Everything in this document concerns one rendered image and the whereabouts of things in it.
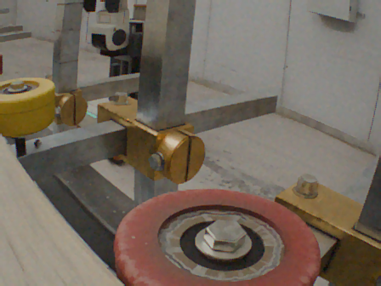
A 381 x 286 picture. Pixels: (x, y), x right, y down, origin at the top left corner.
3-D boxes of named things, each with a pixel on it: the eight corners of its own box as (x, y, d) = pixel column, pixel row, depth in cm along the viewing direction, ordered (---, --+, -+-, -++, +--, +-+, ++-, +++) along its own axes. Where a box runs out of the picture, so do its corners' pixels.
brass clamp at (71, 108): (59, 101, 65) (59, 77, 63) (90, 122, 56) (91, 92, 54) (32, 107, 61) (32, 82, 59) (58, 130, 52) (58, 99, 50)
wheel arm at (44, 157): (259, 111, 61) (263, 87, 60) (275, 117, 59) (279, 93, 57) (5, 180, 32) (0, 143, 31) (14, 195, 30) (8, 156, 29)
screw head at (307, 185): (301, 182, 28) (304, 169, 28) (321, 191, 27) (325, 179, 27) (288, 191, 27) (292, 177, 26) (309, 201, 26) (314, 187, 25)
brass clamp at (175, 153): (131, 133, 48) (133, 95, 46) (207, 175, 39) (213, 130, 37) (92, 143, 44) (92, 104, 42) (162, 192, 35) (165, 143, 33)
